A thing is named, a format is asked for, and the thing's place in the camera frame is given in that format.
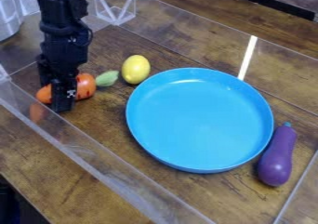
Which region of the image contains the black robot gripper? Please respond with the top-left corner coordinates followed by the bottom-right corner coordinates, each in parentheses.
top-left (36, 21), bottom-right (93, 112)

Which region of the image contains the orange toy carrot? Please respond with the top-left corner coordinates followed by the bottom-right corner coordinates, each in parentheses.
top-left (34, 70), bottom-right (120, 105)

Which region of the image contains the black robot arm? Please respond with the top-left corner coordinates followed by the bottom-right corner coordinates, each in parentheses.
top-left (36, 0), bottom-right (93, 112)

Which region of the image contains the blue round tray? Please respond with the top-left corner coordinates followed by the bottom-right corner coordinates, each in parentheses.
top-left (125, 68), bottom-right (274, 174)

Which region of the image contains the yellow toy lemon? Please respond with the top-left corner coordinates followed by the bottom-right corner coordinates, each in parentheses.
top-left (121, 55), bottom-right (149, 85)

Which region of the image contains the white grey curtain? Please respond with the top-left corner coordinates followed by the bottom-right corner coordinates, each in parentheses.
top-left (0, 0), bottom-right (116, 43)

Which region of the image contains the purple toy eggplant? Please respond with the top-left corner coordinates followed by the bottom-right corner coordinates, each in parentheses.
top-left (256, 122), bottom-right (296, 187)

